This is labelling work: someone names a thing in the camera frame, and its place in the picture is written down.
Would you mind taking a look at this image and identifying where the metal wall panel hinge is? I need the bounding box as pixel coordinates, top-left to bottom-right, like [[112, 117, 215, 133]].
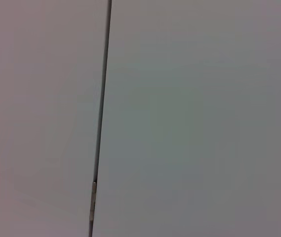
[[88, 181, 98, 237]]

